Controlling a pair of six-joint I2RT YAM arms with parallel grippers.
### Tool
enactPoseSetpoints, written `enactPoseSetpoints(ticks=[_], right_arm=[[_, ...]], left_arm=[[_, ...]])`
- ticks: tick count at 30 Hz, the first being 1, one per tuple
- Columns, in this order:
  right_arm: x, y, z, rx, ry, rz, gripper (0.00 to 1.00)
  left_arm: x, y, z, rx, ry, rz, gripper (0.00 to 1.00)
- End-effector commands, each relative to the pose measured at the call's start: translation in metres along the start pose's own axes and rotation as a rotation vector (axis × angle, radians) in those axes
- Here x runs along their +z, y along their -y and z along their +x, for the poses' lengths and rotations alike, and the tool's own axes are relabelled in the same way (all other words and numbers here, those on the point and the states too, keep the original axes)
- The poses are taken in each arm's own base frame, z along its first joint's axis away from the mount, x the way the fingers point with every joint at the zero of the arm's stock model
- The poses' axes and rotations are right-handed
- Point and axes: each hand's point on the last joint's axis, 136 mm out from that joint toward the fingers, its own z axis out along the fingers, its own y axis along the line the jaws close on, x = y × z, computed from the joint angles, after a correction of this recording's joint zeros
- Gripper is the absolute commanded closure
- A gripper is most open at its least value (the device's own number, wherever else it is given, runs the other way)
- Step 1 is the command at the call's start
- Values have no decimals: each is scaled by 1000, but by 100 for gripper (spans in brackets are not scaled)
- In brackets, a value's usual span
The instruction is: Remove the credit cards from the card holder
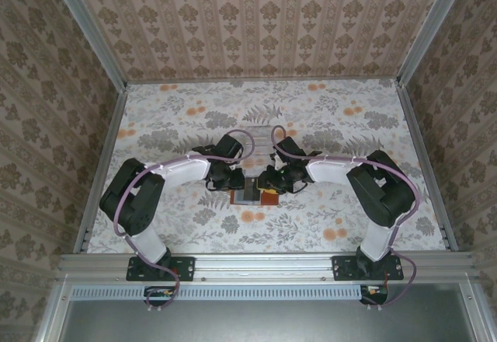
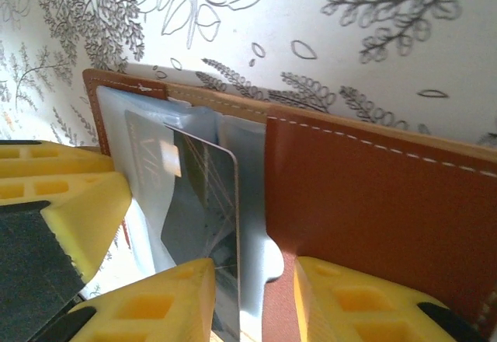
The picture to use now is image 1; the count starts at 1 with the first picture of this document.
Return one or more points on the aluminium frame post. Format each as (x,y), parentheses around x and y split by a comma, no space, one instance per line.
(431,27)
(93,35)

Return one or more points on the floral patterned table cover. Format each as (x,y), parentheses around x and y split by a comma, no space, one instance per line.
(272,233)

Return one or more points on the brown leather card holder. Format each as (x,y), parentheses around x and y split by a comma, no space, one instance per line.
(272,199)

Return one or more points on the aluminium mounting rail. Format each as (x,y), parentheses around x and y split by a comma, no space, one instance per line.
(264,266)

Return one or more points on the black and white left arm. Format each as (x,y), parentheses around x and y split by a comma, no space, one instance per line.
(132,202)

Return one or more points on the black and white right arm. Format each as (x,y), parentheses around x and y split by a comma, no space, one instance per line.
(380,198)

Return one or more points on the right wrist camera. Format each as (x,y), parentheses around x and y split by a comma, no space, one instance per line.
(276,161)

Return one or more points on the aluminium table side rail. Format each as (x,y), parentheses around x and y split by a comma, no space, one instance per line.
(102,163)
(418,144)

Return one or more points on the grey metal panel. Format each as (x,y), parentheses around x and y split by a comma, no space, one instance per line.
(252,322)

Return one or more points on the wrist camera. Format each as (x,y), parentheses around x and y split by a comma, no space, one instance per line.
(237,165)
(276,161)

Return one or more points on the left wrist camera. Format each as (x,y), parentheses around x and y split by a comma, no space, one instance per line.
(237,165)

